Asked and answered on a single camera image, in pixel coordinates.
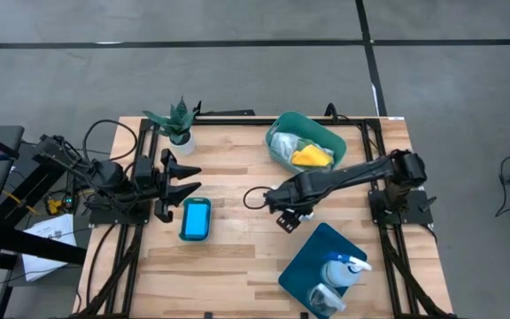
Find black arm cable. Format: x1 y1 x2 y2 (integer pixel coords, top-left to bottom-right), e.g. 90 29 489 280
242 185 274 212
81 118 139 163

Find black bar bracket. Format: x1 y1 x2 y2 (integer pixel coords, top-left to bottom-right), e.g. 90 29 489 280
201 109 256 118

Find small green plastic tray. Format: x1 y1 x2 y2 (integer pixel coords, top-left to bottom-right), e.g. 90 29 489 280
178 197 213 243

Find white paper sheet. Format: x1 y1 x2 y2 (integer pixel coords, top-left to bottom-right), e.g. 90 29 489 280
20 213 78 283

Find dark blue plastic bin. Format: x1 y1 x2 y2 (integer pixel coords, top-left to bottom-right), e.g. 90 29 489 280
277 221 368 319

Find blue spray bottle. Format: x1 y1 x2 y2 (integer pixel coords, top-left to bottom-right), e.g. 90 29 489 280
320 251 374 288

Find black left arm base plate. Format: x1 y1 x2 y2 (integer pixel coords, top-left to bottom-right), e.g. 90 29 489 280
89 206 152 226

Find large green plastic basket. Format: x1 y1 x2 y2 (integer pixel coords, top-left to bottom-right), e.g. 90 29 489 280
264 110 348 175

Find white cloth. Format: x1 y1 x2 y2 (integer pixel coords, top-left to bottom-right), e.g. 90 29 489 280
270 131 303 163

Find yellow cloth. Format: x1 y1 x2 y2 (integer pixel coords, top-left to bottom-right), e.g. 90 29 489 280
290 144 335 168

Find snake plant in white pot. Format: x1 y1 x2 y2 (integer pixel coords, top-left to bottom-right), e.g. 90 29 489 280
143 96 202 156

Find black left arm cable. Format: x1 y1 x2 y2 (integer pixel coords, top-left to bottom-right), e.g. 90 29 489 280
81 118 139 163

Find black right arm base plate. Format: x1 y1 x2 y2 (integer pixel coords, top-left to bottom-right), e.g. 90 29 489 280
367 189 434 226

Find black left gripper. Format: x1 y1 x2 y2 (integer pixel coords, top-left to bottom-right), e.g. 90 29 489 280
133 148 203 223

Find clear plastic cup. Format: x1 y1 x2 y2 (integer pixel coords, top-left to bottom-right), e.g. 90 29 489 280
306 283 347 318

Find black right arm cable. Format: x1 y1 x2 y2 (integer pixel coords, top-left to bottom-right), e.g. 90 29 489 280
242 185 274 212

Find blue sponge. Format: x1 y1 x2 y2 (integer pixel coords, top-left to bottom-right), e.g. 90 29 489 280
184 202 210 237

